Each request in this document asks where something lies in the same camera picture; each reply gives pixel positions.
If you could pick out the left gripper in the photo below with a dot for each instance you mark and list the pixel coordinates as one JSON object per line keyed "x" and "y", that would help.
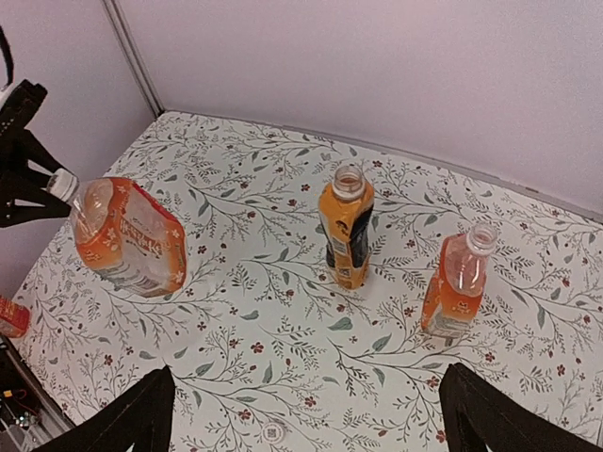
{"x": 21, "y": 200}

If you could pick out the orange bottle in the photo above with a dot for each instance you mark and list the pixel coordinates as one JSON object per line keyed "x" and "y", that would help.
{"x": 124, "y": 234}
{"x": 456, "y": 287}
{"x": 14, "y": 318}

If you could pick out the left metal frame post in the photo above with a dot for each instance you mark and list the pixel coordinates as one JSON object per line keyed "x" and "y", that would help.
{"x": 132, "y": 56}

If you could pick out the yellow dark-label bottle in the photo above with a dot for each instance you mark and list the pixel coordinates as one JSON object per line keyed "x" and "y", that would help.
{"x": 345, "y": 208}

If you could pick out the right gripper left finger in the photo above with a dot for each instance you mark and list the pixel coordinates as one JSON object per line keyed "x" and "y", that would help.
{"x": 138, "y": 420}

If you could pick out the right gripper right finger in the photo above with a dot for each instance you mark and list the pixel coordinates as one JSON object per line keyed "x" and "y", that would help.
{"x": 478, "y": 417}

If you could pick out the floral tablecloth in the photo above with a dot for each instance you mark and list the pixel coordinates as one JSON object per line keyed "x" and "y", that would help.
{"x": 261, "y": 332}

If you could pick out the aluminium front rail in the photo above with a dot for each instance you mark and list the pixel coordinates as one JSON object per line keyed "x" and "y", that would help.
{"x": 30, "y": 418}

